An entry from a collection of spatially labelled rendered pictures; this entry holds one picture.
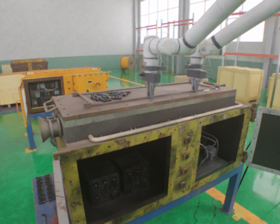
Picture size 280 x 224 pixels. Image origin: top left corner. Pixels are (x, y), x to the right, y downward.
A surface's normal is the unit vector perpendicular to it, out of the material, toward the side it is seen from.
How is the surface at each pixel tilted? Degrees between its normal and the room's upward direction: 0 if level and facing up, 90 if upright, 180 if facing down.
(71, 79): 90
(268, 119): 90
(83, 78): 90
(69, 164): 90
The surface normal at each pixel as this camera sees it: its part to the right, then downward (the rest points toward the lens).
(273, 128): -0.58, 0.25
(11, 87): 0.52, 0.26
